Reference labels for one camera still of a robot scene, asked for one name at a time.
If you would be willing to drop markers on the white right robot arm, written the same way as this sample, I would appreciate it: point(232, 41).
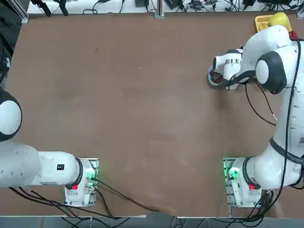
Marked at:
point(268, 42)

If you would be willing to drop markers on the silver table edge bracket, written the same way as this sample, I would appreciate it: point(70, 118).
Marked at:
point(159, 15)

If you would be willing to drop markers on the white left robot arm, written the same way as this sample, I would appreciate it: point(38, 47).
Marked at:
point(47, 168)

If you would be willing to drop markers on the yellow plastic tray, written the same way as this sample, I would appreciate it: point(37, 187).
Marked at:
point(260, 20)

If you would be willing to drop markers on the red strawberry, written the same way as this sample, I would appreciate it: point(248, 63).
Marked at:
point(218, 80)

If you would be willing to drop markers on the light blue bowl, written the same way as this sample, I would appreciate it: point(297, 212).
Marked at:
point(212, 83)

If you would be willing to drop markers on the aluminium corner profile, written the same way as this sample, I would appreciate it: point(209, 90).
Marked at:
point(22, 12)
point(300, 14)

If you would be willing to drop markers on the aluminium camera pole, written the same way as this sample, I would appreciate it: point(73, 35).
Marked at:
point(158, 6)

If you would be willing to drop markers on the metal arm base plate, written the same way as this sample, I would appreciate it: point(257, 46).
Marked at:
point(93, 197)
point(225, 187)

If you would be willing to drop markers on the pink dragon fruit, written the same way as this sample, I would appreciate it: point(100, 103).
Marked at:
point(293, 35)

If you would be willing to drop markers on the large yellow-green apple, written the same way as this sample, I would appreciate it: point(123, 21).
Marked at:
point(279, 19)

